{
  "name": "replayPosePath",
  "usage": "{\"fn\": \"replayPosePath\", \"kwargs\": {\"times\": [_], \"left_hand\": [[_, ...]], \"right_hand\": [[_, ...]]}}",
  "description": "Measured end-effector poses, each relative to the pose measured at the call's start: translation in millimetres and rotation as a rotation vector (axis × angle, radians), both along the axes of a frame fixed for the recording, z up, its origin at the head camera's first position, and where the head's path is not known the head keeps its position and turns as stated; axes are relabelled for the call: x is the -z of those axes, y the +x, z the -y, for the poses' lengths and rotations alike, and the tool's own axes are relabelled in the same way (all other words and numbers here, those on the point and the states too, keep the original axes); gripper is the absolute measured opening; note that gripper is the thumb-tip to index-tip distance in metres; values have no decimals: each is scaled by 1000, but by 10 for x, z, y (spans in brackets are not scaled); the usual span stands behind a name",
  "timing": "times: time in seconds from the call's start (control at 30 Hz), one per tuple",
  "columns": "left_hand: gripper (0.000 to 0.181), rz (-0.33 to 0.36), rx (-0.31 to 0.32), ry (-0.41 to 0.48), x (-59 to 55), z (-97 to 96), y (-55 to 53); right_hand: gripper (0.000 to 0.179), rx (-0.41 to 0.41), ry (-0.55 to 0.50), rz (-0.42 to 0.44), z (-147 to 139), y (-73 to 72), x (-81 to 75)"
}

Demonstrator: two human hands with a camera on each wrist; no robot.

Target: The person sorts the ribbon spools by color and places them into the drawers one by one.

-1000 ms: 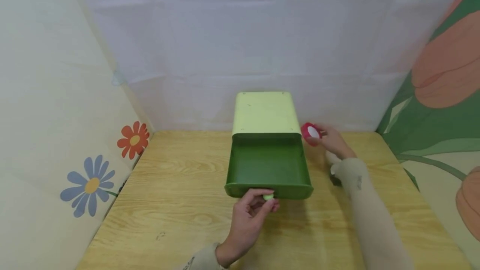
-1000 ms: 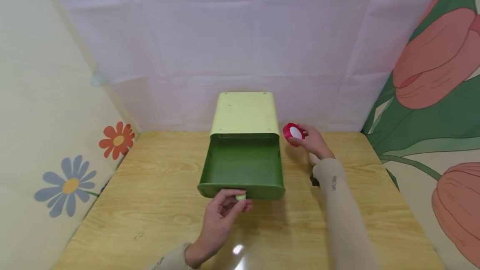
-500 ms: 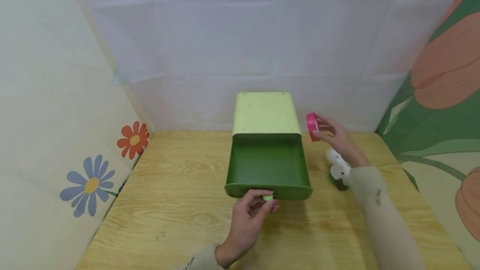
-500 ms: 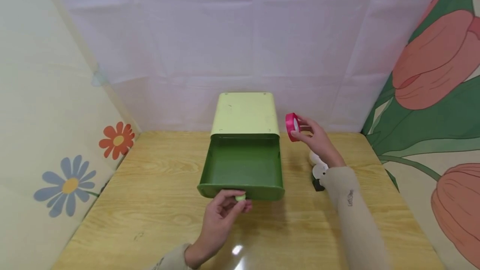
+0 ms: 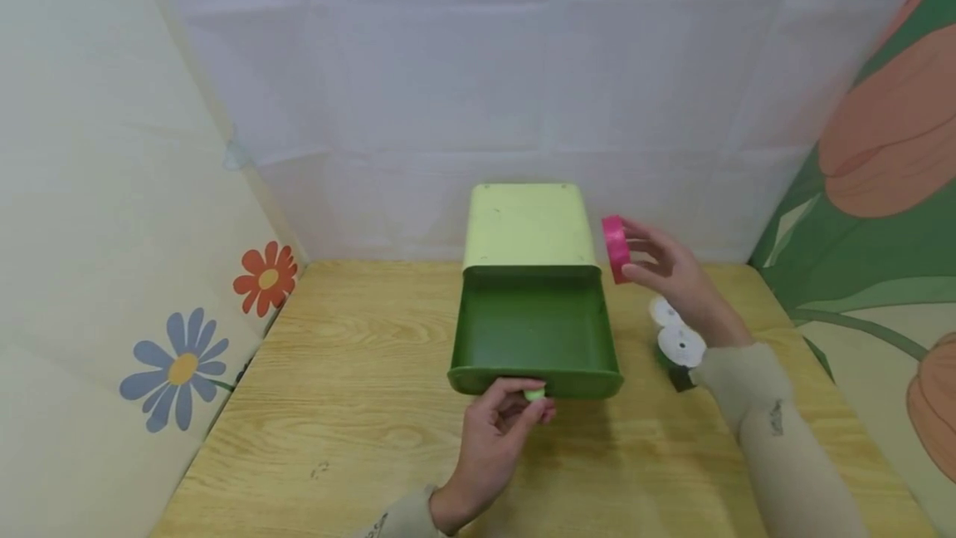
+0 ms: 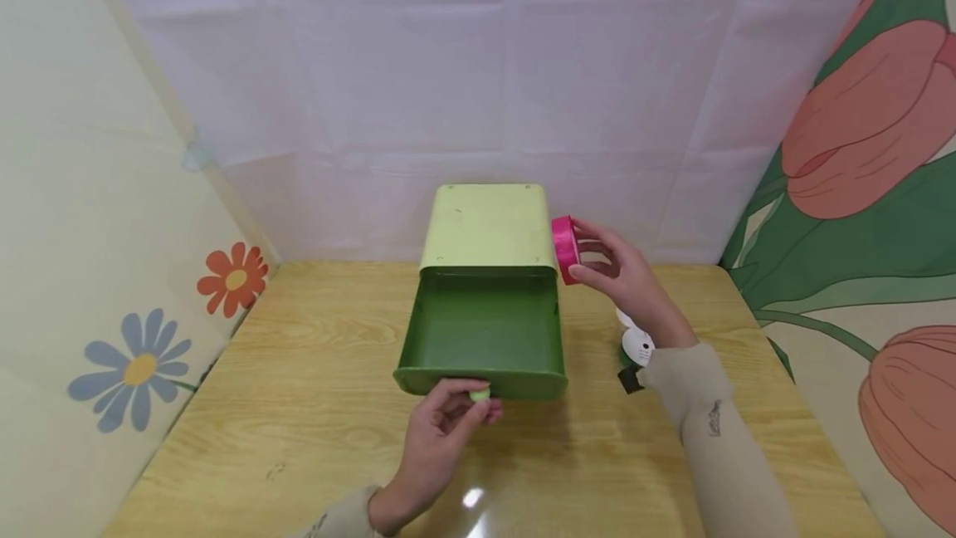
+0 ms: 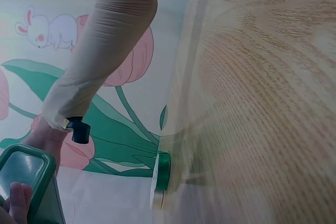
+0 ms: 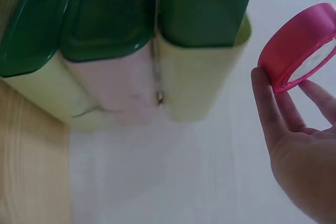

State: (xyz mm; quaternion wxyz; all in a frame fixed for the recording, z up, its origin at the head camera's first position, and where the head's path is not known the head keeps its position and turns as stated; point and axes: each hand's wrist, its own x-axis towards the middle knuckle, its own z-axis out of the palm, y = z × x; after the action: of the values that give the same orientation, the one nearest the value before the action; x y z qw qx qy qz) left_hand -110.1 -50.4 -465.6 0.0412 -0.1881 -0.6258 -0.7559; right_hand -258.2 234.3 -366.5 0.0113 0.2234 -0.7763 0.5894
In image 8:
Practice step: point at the person's right hand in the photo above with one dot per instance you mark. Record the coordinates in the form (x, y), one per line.
(307, 161)

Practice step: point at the person's right fingers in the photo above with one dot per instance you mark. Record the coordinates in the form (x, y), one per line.
(270, 103)

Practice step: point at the pink ribbon roll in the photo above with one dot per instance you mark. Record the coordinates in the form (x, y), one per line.
(288, 48)

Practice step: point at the yellow container with green lid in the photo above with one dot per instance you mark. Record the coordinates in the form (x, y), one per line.
(199, 72)
(31, 40)

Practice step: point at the white cloth mat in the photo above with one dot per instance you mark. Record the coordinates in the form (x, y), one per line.
(170, 176)

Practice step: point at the pink container with green lid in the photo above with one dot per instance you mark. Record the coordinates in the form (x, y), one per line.
(110, 51)

